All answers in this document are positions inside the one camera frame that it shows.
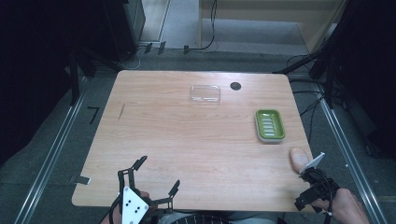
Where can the dark round table grommet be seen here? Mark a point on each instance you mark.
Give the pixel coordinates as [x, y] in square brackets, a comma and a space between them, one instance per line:
[235, 86]

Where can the green soap dish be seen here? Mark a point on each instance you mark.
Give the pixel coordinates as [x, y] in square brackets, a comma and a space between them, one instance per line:
[269, 125]

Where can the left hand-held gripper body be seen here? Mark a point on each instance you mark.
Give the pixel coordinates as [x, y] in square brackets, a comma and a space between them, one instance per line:
[134, 203]

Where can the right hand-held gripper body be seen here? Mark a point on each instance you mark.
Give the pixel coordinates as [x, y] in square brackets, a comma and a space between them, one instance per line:
[317, 186]

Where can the metal floor rail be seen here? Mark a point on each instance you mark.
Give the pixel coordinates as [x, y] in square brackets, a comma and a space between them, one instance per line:
[350, 155]
[51, 155]

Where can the black equipment cabinet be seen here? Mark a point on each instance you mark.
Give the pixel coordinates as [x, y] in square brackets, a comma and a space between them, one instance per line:
[124, 28]

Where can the beige soap bar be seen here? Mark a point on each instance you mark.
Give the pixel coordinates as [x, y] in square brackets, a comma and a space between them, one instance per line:
[298, 158]

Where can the light wooden shelf unit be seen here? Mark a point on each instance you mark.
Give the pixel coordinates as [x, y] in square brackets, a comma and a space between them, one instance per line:
[267, 18]

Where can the clear plastic lid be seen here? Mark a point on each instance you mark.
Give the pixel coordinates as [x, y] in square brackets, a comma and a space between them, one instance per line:
[205, 94]

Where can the grey tape piece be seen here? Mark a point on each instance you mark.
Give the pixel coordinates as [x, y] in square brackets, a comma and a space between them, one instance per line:
[81, 179]

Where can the person's right hand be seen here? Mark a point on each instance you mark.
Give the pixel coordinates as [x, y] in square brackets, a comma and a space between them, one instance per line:
[345, 207]

